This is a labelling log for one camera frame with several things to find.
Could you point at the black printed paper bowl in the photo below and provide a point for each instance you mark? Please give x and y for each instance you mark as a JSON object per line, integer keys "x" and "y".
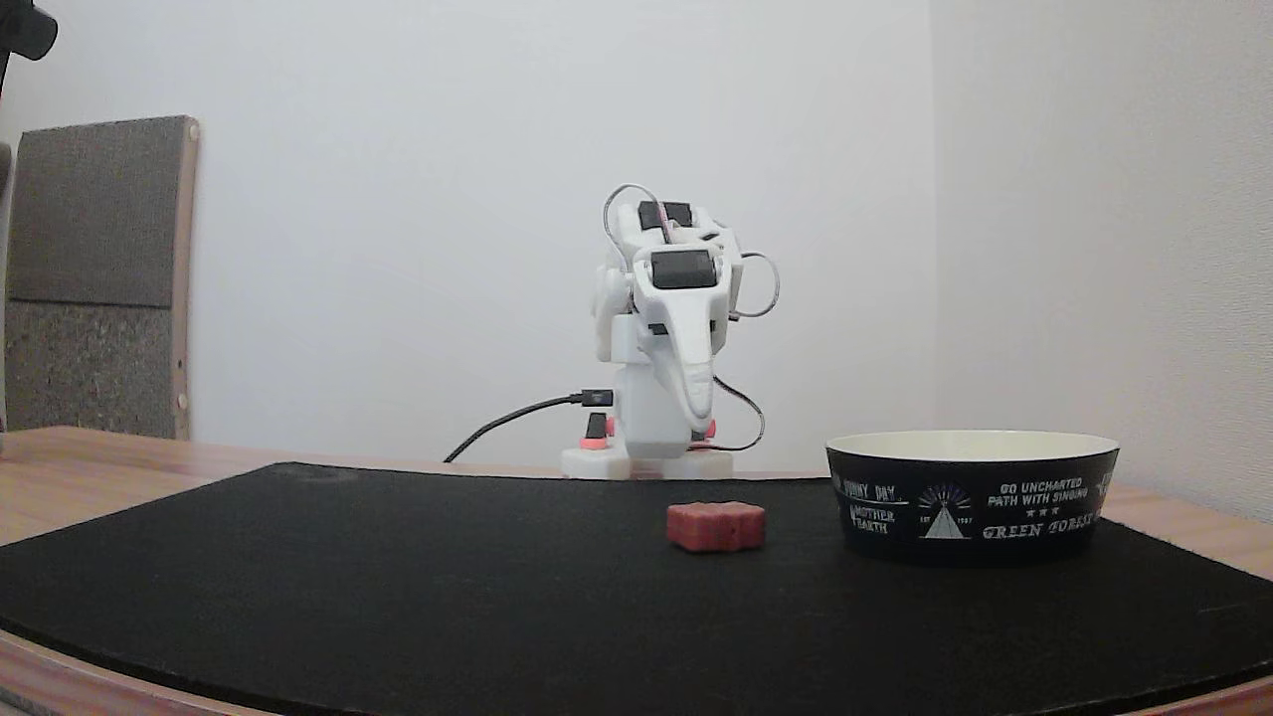
{"x": 970, "y": 507}

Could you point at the grey felt wooden panel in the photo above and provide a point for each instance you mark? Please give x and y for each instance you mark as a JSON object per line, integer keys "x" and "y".
{"x": 94, "y": 278}

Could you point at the black orange table clamp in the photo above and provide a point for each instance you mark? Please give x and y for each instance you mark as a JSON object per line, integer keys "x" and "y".
{"x": 595, "y": 431}
{"x": 708, "y": 431}

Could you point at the black desk mat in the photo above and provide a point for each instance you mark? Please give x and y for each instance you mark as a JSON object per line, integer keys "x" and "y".
{"x": 398, "y": 587}

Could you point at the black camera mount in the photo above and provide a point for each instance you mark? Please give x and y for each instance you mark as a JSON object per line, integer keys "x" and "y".
{"x": 25, "y": 30}

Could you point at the red block toy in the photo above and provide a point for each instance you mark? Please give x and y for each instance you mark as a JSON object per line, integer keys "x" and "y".
{"x": 716, "y": 526}

